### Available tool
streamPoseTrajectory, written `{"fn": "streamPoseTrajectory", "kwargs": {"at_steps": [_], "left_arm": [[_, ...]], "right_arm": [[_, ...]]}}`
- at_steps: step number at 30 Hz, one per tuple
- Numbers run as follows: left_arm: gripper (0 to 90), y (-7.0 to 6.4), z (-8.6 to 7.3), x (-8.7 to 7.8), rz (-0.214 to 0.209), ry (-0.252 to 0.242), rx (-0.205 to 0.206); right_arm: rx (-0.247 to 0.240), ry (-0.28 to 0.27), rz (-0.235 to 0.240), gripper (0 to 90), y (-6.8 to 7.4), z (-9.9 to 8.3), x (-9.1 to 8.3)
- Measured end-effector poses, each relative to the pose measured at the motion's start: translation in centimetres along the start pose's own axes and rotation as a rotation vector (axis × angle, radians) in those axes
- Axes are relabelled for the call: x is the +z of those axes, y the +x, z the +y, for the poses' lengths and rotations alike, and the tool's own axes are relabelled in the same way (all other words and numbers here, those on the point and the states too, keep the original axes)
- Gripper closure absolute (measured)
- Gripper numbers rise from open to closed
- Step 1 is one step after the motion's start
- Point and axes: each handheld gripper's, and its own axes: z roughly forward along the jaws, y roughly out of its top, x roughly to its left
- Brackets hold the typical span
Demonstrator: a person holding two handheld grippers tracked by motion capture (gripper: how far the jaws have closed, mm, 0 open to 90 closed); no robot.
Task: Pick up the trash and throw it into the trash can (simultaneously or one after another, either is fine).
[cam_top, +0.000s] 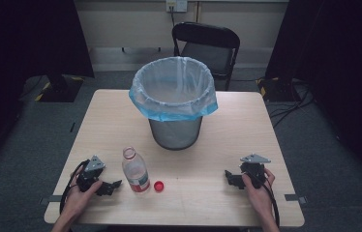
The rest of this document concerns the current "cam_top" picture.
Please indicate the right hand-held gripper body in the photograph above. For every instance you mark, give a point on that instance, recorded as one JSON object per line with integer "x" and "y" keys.
{"x": 254, "y": 169}

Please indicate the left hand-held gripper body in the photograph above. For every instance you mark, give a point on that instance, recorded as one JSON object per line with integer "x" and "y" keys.
{"x": 91, "y": 167}

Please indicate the clear plastic bottle red label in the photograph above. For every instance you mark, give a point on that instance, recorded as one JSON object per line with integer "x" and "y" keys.
{"x": 135, "y": 175}

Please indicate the red bottle cap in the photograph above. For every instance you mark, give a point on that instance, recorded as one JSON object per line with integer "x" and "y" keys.
{"x": 158, "y": 186}

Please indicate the grey metal mesh trash bin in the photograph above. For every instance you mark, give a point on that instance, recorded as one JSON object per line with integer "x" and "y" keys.
{"x": 175, "y": 133}

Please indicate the translucent blue bin liner bag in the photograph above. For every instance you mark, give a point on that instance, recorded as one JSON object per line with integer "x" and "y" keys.
{"x": 173, "y": 93}

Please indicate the person's right hand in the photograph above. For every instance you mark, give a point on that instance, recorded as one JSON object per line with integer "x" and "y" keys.
{"x": 258, "y": 196}

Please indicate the person's left hand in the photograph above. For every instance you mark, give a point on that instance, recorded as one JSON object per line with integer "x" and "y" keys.
{"x": 79, "y": 196}

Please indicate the grey tape strip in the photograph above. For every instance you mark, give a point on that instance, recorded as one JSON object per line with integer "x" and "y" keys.
{"x": 295, "y": 198}
{"x": 51, "y": 199}

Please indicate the black stand base hazard tape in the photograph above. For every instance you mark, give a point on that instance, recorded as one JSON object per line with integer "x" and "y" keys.
{"x": 277, "y": 90}
{"x": 60, "y": 90}

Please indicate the black folding chair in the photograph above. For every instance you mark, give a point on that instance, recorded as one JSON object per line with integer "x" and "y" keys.
{"x": 209, "y": 51}

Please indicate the black curtain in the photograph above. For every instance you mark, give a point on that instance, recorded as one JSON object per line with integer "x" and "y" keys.
{"x": 340, "y": 64}
{"x": 14, "y": 58}

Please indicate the white wall socket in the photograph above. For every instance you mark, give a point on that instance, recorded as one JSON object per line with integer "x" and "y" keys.
{"x": 176, "y": 5}

